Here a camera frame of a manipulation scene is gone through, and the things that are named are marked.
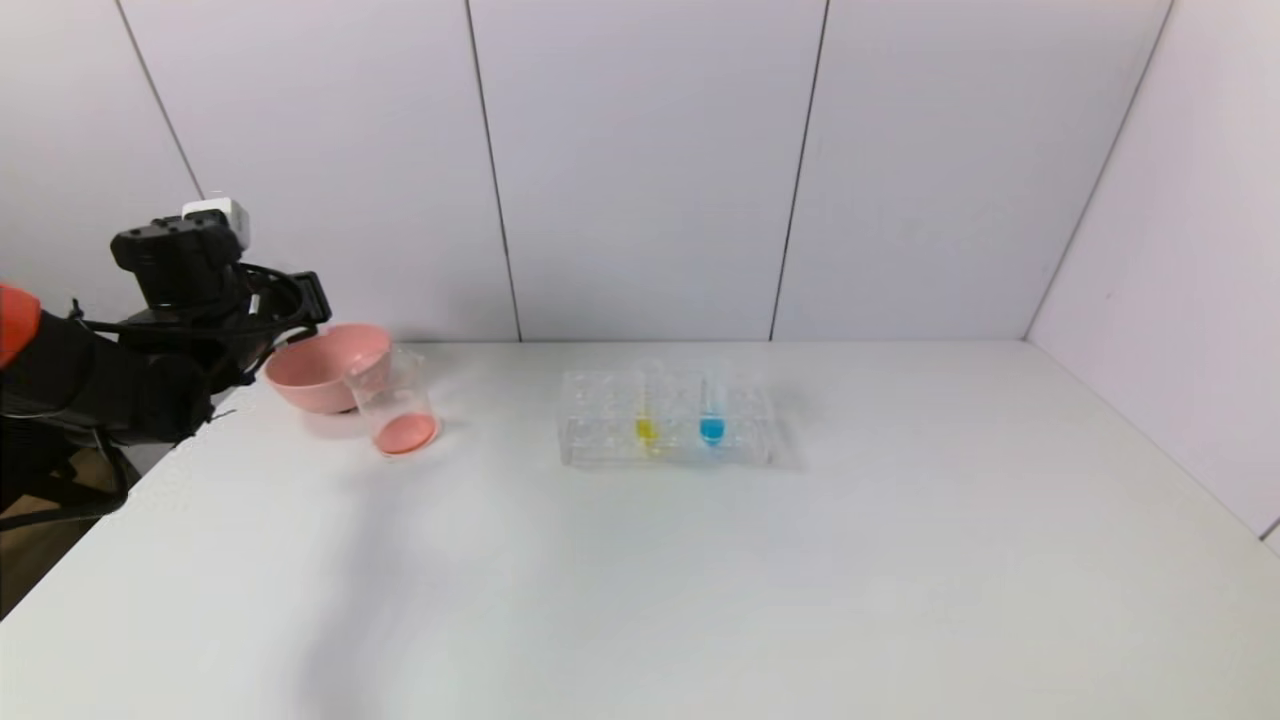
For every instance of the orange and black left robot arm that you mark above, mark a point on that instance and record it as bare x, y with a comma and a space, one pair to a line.
90, 385

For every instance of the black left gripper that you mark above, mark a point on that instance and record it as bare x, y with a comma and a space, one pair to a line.
316, 297

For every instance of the pink plastic bowl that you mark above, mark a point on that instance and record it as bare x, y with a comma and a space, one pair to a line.
315, 380

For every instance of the clear glass beaker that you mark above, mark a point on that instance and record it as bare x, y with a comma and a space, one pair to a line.
405, 432

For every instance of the dark background furniture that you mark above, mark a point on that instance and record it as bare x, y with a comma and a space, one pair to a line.
30, 475

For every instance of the test tube with blue pigment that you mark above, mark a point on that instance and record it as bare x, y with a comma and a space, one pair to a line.
712, 430

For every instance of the clear acrylic test tube rack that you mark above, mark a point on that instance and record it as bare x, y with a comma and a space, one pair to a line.
680, 452

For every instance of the white wrist camera black mount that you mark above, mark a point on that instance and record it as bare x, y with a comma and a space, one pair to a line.
220, 215

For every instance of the test tube with yellow pigment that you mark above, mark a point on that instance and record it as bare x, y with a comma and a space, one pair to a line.
646, 430

